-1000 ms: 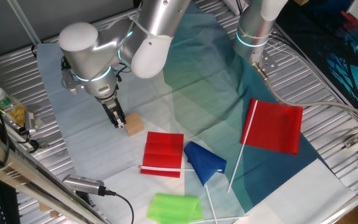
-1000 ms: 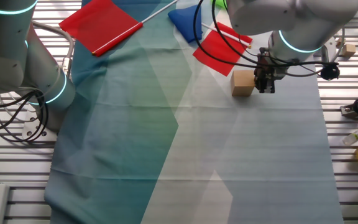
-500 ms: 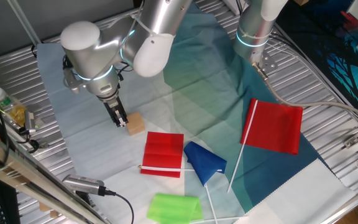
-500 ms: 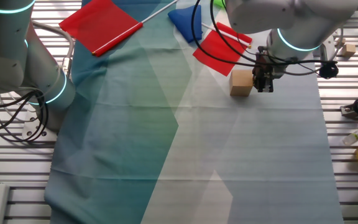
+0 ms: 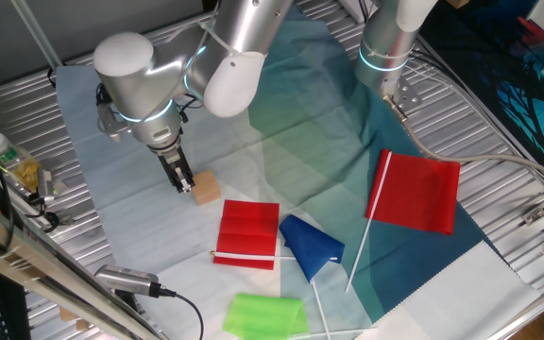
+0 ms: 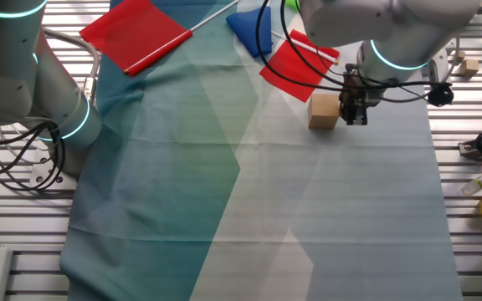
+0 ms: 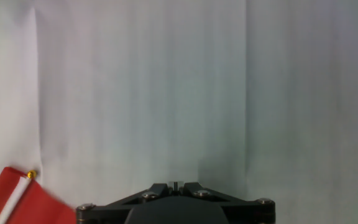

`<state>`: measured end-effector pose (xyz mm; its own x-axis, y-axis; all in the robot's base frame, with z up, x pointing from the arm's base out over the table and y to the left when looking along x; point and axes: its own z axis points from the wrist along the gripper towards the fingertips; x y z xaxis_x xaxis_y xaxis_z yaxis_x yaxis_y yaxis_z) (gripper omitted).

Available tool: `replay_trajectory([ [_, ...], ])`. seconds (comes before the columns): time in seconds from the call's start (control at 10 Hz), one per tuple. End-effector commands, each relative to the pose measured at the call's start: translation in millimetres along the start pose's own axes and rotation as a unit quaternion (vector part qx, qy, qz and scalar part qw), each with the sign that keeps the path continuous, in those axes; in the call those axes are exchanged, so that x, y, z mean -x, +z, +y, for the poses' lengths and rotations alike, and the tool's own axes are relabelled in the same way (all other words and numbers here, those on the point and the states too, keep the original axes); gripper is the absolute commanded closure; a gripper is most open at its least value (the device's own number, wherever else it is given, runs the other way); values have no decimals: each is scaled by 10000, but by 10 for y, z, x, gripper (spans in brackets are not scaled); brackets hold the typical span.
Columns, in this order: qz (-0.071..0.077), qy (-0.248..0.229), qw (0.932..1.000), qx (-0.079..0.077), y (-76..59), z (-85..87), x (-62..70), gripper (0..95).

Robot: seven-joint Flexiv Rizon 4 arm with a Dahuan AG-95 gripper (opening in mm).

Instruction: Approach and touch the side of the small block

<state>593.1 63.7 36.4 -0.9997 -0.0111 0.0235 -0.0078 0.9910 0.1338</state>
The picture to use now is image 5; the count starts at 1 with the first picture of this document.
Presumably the blue green gradient cloth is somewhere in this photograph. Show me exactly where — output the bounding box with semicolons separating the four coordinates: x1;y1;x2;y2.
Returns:
56;4;542;340

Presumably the silver ribbed camera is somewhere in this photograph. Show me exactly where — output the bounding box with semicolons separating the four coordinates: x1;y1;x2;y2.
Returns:
93;263;162;298

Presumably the small red flag gold tip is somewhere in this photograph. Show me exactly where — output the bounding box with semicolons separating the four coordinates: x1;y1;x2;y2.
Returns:
211;199;339;271

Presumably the aluminium frame beam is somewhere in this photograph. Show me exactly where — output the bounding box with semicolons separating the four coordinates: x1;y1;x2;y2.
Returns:
0;188;160;340

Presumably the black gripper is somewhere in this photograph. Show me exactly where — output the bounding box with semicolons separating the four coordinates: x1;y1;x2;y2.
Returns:
147;141;196;194

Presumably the thin aluminium pole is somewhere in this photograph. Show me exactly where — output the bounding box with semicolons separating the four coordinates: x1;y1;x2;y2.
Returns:
9;0;63;72

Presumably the black camera cable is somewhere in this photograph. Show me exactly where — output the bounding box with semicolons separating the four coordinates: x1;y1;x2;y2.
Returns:
157;284;206;340

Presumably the blue flag white stick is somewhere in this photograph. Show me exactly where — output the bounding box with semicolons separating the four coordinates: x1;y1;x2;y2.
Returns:
279;214;346;340

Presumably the yellow liquid plastic bottle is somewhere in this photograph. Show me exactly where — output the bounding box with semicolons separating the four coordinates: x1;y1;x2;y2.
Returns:
0;131;42;193

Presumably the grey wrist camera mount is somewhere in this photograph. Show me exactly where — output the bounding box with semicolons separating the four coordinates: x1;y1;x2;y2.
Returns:
94;84;129;143

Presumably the small wooden block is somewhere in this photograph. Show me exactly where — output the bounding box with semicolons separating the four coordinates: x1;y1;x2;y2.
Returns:
191;169;222;207

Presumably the dark blue tree poster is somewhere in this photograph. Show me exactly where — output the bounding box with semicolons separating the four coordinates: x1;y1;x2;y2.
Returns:
417;0;544;166

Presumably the large red flag white stick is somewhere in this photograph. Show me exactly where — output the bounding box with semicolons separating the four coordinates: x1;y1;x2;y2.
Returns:
345;148;462;294

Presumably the green flag white stick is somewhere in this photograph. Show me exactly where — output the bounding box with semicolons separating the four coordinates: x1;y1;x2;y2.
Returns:
222;293;377;340

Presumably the grey robot hose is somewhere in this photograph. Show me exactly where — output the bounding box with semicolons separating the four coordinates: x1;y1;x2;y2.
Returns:
382;93;544;188

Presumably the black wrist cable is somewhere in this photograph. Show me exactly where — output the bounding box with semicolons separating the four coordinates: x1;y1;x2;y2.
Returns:
176;93;203;125

